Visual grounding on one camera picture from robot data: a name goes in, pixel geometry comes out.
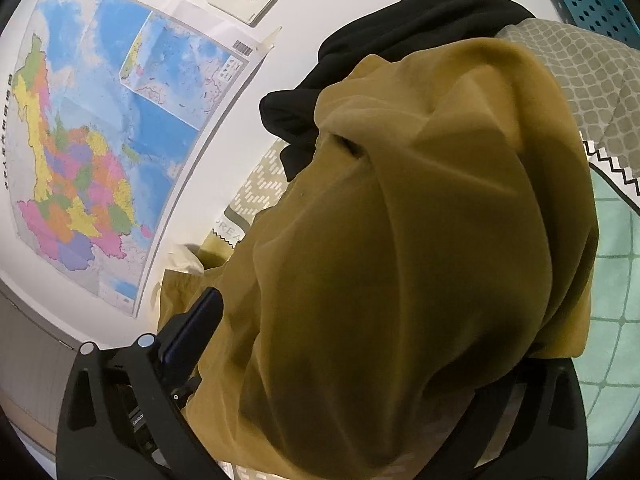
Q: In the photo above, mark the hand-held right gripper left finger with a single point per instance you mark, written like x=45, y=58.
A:
x=196, y=327

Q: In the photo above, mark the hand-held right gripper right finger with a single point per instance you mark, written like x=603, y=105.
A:
x=550, y=380

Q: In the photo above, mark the mustard brown large garment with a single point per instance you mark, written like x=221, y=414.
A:
x=410, y=260

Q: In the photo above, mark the cream fleece cloth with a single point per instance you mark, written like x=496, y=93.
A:
x=186, y=260

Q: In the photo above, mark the teal grid blanket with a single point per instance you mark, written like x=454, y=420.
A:
x=617, y=285

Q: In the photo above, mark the grey panel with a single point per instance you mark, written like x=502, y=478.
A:
x=35, y=360

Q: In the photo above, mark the grey patterned blanket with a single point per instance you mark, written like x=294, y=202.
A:
x=580, y=70

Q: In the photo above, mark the black garment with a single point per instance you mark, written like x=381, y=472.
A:
x=400, y=35

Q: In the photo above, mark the blue perforated plastic basket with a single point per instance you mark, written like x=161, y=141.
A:
x=590, y=2

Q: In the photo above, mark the colourful wall map poster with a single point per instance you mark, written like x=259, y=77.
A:
x=100, y=140

